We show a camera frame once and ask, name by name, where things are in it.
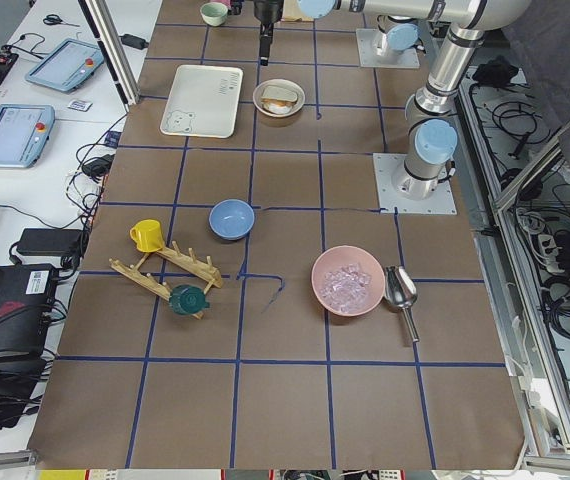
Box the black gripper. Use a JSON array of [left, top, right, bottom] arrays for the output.
[[254, 0, 281, 66]]

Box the bread slice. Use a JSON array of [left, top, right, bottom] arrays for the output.
[[261, 84, 298, 104]]

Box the cream round plate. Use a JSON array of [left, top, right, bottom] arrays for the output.
[[253, 79, 306, 118]]

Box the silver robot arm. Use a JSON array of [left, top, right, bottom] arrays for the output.
[[374, 15, 419, 56], [298, 0, 530, 123]]

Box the wooden cutting board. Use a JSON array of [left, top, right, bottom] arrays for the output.
[[282, 11, 314, 23]]

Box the green bowl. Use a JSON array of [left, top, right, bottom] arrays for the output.
[[200, 1, 229, 27]]

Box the fried egg toy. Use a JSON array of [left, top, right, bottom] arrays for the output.
[[262, 100, 294, 116]]

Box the cream rectangular bear tray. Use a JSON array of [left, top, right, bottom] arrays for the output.
[[160, 65, 243, 138]]

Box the black power adapter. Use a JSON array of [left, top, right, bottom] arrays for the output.
[[120, 34, 149, 50]]

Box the blue bowl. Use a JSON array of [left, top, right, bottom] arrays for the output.
[[209, 199, 255, 241]]

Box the far teach pendant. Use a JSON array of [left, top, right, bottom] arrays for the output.
[[25, 38, 104, 92]]

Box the teach pendant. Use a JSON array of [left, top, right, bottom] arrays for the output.
[[25, 38, 104, 92], [0, 104, 55, 169]]

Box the yellow cup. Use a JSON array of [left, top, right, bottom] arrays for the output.
[[129, 219, 165, 253]]

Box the wooden peg rack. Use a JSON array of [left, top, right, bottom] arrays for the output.
[[109, 240, 225, 321]]

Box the pink bowl with ice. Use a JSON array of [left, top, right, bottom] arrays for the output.
[[311, 245, 386, 316]]

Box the near teach pendant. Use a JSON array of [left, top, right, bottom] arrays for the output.
[[0, 104, 55, 169]]

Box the dark green cup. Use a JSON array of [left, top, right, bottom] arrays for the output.
[[168, 284, 210, 315]]

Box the metal scoop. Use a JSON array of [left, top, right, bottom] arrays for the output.
[[384, 266, 420, 343]]

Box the black computer box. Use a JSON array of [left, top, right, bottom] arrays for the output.
[[0, 263, 58, 360]]

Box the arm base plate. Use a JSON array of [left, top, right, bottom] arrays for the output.
[[373, 153, 457, 215], [356, 29, 420, 69]]

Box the aluminium frame post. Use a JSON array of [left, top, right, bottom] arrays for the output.
[[78, 0, 140, 106]]

